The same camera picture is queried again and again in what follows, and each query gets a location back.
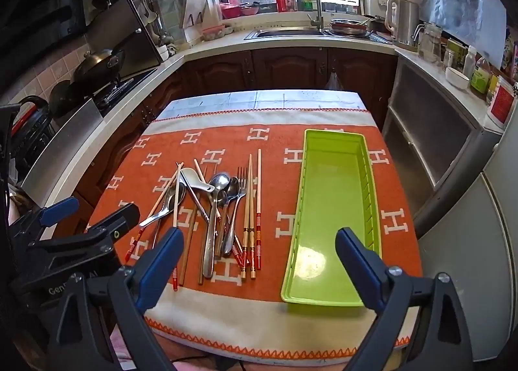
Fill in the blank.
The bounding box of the black frying pan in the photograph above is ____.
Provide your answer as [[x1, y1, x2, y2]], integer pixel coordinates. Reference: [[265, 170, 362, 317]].
[[72, 27, 142, 83]]

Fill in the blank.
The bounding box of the steel electric kettle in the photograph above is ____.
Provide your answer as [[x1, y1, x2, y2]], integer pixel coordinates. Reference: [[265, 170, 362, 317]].
[[385, 0, 419, 50]]

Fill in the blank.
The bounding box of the orange H-pattern cloth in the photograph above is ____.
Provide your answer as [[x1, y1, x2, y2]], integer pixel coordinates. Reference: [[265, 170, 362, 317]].
[[91, 108, 422, 366]]

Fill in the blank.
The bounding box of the white bowl on counter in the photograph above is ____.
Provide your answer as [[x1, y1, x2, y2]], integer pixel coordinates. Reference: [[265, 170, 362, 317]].
[[445, 66, 470, 90]]

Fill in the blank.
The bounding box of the steel fork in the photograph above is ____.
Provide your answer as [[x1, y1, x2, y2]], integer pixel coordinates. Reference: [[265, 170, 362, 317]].
[[222, 167, 248, 256]]

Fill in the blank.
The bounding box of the steel soup spoon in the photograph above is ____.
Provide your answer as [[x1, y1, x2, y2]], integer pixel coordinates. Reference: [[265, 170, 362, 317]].
[[139, 183, 186, 228]]

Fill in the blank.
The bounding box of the grey metal cabinet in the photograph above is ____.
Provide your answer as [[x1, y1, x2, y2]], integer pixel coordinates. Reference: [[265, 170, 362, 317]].
[[382, 49, 503, 237]]

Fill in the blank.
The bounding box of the steel chopstick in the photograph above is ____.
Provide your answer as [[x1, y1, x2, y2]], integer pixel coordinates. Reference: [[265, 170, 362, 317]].
[[179, 167, 209, 225]]

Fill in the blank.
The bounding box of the small steel spoon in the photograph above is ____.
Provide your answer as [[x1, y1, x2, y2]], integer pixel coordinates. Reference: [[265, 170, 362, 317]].
[[215, 177, 239, 259]]

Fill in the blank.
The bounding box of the chrome kitchen faucet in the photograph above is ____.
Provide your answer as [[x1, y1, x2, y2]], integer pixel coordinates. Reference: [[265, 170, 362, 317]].
[[297, 0, 325, 31]]

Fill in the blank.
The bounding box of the white ceramic soup spoon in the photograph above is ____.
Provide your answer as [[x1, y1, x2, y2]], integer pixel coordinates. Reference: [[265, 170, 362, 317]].
[[180, 168, 214, 193]]

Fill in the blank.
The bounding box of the bamboo chopstick red end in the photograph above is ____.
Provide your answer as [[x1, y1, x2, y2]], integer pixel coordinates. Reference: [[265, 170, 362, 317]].
[[241, 154, 252, 280], [248, 154, 256, 280], [255, 148, 262, 270]]

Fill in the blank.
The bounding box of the green plastic utensil tray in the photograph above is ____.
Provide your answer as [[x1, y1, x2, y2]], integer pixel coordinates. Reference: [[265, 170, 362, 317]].
[[281, 129, 382, 307]]

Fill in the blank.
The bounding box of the large steel spoon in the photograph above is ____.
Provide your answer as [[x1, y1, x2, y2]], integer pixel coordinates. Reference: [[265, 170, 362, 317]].
[[202, 172, 230, 279]]

